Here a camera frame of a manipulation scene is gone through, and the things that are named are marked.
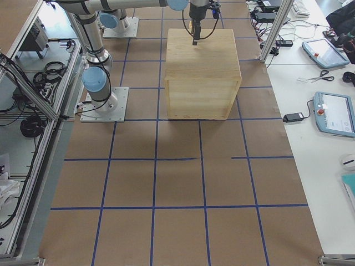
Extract near teach pendant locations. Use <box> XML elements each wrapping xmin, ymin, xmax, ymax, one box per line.
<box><xmin>313</xmin><ymin>91</ymin><xmax>354</xmax><ymax>138</ymax></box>

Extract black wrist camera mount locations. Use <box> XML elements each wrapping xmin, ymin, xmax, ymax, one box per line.
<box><xmin>208</xmin><ymin>0</ymin><xmax>220</xmax><ymax>19</ymax></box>

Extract teach pendant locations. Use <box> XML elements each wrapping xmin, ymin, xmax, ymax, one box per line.
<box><xmin>302</xmin><ymin>38</ymin><xmax>350</xmax><ymax>69</ymax></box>
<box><xmin>313</xmin><ymin>91</ymin><xmax>354</xmax><ymax>138</ymax></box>

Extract wooden drawer cabinet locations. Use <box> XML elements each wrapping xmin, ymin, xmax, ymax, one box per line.
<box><xmin>164</xmin><ymin>28</ymin><xmax>242</xmax><ymax>120</ymax></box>

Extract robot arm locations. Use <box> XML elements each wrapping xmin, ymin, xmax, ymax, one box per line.
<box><xmin>99</xmin><ymin>9</ymin><xmax>130</xmax><ymax>33</ymax></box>
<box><xmin>57</xmin><ymin>1</ymin><xmax>212</xmax><ymax>114</ymax></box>

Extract black handled scissors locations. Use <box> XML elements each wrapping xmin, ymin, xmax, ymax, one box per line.
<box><xmin>309</xmin><ymin>70</ymin><xmax>334</xmax><ymax>83</ymax></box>

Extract far teach pendant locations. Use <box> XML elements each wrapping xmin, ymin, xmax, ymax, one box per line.
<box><xmin>302</xmin><ymin>38</ymin><xmax>350</xmax><ymax>69</ymax></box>

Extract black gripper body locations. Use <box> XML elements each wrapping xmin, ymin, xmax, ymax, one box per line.
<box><xmin>189</xmin><ymin>0</ymin><xmax>208</xmax><ymax>27</ymax></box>

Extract aluminium frame post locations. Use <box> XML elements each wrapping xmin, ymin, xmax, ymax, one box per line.
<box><xmin>259</xmin><ymin>0</ymin><xmax>294</xmax><ymax>63</ymax></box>

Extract black power brick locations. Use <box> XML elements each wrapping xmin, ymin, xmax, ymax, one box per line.
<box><xmin>282</xmin><ymin>112</ymin><xmax>305</xmax><ymax>123</ymax></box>

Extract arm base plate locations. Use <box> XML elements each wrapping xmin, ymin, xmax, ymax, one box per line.
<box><xmin>80</xmin><ymin>86</ymin><xmax>129</xmax><ymax>122</ymax></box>
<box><xmin>103</xmin><ymin>17</ymin><xmax>139</xmax><ymax>39</ymax></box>

